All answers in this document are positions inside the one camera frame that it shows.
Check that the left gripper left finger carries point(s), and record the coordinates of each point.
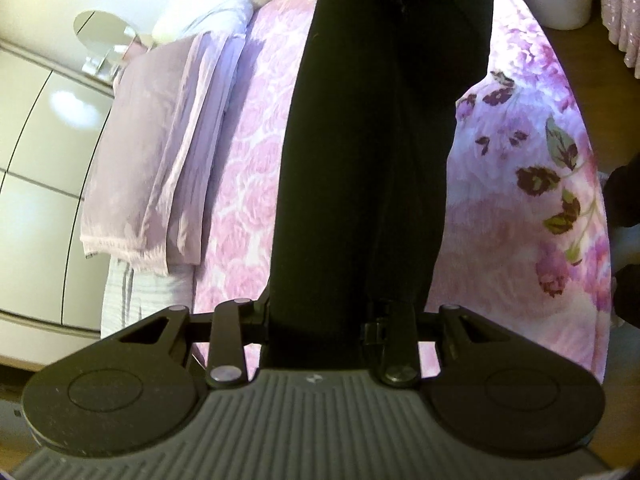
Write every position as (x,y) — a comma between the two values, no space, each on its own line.
(237,333)

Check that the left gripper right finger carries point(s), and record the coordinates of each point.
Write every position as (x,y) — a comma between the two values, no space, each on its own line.
(394,351)

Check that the black zip jacket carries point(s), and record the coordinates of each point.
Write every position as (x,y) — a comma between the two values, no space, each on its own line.
(362,190)

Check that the striped white duvet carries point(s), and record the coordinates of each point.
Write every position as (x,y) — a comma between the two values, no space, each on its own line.
(131,295)

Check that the pink rose bed sheet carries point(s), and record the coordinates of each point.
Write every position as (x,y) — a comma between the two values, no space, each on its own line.
(525,242)

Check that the lilac pillow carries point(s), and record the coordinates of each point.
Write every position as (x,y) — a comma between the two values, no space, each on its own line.
(145,196)

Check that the pink curtain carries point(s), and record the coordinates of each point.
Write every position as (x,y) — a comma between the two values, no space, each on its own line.
(621,20)

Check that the white wardrobe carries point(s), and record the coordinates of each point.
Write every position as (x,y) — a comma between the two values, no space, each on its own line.
(51,293)

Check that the round mirror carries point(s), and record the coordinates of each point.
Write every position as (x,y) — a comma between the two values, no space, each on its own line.
(103,33)

